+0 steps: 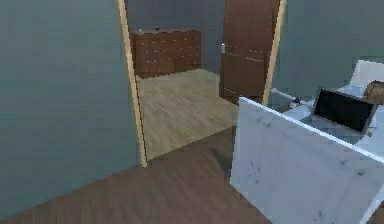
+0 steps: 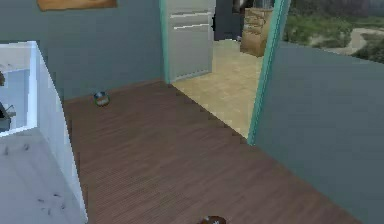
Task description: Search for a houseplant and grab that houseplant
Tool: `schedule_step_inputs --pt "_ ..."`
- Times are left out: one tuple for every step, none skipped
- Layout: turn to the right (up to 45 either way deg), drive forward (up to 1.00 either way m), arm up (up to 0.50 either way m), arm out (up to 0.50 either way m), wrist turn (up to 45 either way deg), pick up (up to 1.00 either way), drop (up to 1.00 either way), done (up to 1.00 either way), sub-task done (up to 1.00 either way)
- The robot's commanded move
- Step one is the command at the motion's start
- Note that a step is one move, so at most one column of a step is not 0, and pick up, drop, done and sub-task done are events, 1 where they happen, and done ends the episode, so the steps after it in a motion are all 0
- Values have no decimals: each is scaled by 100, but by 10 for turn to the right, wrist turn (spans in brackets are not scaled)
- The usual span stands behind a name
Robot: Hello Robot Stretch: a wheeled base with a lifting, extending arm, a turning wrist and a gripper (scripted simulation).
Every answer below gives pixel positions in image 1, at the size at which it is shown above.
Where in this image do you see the grey laptop with black screen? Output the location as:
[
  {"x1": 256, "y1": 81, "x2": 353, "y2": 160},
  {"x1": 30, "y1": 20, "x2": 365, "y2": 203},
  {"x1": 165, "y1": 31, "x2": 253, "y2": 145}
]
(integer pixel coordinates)
[{"x1": 300, "y1": 88, "x2": 379, "y2": 145}]

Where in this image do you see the brown chest of drawers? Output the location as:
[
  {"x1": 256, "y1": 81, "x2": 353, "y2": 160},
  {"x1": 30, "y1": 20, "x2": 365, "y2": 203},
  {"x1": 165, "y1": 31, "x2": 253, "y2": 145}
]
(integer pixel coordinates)
[{"x1": 130, "y1": 28, "x2": 202, "y2": 80}]

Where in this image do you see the brown round object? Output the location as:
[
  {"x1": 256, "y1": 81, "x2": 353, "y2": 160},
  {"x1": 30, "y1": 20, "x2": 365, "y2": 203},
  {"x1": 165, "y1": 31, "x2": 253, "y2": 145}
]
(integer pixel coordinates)
[{"x1": 363, "y1": 80, "x2": 384, "y2": 104}]

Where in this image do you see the brown room door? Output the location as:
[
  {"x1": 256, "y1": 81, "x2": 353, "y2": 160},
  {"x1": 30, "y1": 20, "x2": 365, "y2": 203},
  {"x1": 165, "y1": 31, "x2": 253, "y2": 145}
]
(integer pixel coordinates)
[{"x1": 218, "y1": 0, "x2": 281, "y2": 104}]

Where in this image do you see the white marble desk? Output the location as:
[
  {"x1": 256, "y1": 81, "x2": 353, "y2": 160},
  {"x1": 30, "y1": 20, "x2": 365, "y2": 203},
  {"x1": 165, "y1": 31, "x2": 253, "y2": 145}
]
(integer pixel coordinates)
[{"x1": 229, "y1": 83, "x2": 384, "y2": 224}]

